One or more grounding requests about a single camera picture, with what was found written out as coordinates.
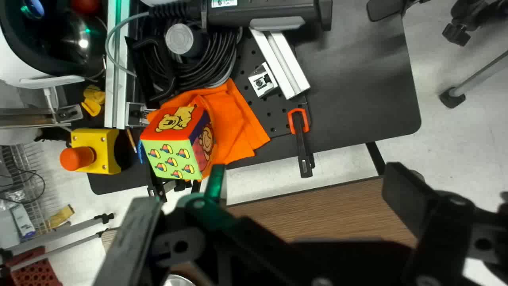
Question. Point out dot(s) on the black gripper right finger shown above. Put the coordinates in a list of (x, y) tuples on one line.
[(450, 227)]

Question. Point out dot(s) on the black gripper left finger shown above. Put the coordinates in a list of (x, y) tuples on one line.
[(127, 243)]

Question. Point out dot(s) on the silver metal pan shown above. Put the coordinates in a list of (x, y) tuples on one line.
[(178, 280)]

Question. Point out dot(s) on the small white bottle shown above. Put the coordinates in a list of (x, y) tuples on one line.
[(23, 221)]

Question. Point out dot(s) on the grey metal bars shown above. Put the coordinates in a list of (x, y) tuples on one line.
[(58, 232)]

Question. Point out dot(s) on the yellow emergency stop box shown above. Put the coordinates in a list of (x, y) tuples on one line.
[(96, 151)]

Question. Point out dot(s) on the red plastic basket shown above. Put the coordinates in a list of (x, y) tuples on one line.
[(32, 270)]

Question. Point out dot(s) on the colourful plush cube toy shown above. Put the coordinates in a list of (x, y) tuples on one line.
[(177, 143)]

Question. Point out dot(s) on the brown wooden table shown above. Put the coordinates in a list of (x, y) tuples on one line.
[(327, 211)]

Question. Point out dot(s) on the grey stand leg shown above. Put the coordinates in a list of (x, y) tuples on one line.
[(470, 81)]

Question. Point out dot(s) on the yellow plastic clip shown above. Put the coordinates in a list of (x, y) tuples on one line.
[(92, 98)]

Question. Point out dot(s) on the crumpled orange cloth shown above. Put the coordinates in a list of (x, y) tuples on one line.
[(235, 119)]

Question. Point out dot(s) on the black perforated cart top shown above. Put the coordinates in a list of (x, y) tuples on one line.
[(354, 79)]

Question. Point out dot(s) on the black chair base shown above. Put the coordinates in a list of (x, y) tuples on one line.
[(470, 17)]

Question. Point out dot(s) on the grey round knob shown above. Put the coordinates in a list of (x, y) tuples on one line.
[(180, 38)]

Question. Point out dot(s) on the black white fiducial marker block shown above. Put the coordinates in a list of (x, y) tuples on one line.
[(262, 79)]

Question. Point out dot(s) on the black dome with white rim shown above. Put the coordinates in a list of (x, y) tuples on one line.
[(48, 36)]

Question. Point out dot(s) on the aluminium extrusion rail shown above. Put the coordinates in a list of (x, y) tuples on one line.
[(280, 60), (116, 68)]

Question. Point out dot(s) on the black cylindrical camera mount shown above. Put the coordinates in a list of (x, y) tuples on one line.
[(254, 11)]

